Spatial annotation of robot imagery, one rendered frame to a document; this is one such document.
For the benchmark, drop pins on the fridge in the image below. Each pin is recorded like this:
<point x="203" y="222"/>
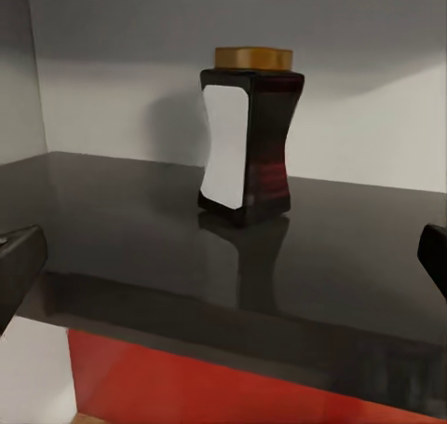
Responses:
<point x="36" y="375"/>

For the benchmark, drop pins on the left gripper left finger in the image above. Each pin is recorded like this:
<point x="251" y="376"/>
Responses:
<point x="22" y="256"/>

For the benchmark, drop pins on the shelf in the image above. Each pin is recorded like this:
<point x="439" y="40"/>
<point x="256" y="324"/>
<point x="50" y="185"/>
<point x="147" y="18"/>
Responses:
<point x="330" y="295"/>

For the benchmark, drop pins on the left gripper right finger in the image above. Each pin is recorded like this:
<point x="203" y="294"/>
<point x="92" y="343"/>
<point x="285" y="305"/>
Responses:
<point x="432" y="252"/>

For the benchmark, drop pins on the bottle of coffee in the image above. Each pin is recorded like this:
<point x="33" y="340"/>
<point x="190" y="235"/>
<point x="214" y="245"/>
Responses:
<point x="250" y="95"/>

